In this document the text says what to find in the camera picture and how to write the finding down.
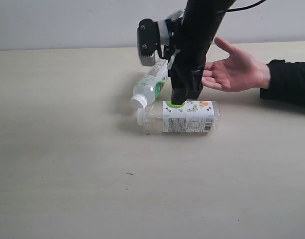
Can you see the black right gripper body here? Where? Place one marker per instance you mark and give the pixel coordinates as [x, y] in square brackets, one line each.
[187, 64]

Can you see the clear bottle white cartoon label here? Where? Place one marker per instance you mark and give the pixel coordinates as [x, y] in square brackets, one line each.
[190, 117]

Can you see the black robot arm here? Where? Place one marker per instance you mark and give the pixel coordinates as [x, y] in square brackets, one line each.
[192, 38]

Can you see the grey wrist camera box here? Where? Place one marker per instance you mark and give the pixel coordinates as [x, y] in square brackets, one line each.
[157, 37]

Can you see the person's open hand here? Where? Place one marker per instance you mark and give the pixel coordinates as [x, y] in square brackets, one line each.
[240, 71]

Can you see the white cap green label bottle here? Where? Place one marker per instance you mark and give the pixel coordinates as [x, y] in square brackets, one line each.
[147, 90]

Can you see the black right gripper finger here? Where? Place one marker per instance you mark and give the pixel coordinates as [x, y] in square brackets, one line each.
[178, 93]
[191, 94]

